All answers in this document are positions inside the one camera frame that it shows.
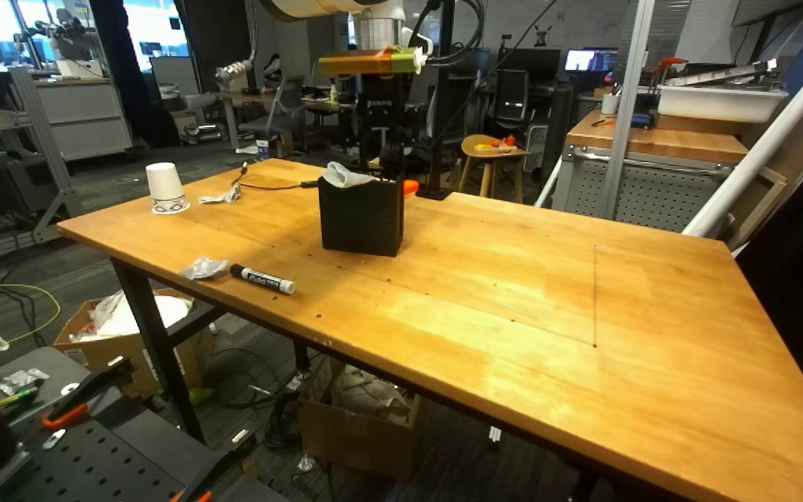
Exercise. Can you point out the white towel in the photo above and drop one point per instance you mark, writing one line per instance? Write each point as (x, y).
(348, 174)

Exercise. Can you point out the cardboard box with clear plastic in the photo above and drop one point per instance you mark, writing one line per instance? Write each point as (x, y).
(114, 348)

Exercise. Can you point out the black perforated box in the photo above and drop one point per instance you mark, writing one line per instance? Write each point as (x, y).
(360, 217)

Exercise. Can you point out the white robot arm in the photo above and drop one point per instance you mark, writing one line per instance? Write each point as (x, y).
(374, 29)

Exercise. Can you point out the black vertical pole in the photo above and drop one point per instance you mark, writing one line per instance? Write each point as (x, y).
(444, 139)

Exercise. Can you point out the orange block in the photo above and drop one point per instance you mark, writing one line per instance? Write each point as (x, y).
(411, 188)

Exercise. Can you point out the computer monitor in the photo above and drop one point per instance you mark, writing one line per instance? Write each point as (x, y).
(593, 61)

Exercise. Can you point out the yellow green wrist camera mount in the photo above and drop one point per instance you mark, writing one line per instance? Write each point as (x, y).
(370, 61)

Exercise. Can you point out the white diagonal tube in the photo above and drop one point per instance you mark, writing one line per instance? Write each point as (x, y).
(754, 148)

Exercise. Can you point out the orange yellow toys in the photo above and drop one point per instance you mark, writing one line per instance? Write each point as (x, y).
(497, 142)

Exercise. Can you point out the round wooden stool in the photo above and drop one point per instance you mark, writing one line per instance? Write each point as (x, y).
(490, 145)

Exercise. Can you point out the black and white marker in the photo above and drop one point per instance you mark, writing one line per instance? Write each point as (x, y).
(264, 280)

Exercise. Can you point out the cardboard box with pink cloth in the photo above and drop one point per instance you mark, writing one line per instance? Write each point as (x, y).
(360, 428)

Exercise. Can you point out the large crumpled foil strip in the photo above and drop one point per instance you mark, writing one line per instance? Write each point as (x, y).
(221, 195)

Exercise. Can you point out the white cup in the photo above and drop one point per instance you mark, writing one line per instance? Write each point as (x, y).
(167, 184)

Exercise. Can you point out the white vertical post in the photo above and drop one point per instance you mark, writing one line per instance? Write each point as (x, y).
(627, 113)

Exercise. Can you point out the black perforated plate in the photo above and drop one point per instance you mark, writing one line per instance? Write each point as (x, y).
(97, 468)

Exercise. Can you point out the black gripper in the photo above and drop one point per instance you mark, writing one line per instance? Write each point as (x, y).
(386, 106)

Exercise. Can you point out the white cabinet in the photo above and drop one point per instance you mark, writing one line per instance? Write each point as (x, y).
(86, 121)

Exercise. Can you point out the black table leg frame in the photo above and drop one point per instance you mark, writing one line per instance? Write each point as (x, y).
(154, 343)

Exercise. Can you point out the small crumpled foil piece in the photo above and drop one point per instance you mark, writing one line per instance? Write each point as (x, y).
(208, 269)

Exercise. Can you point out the black clamp with orange trigger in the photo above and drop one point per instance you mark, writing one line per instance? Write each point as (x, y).
(221, 461)
(86, 393)

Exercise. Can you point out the white plastic bin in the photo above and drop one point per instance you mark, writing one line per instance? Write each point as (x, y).
(723, 102)

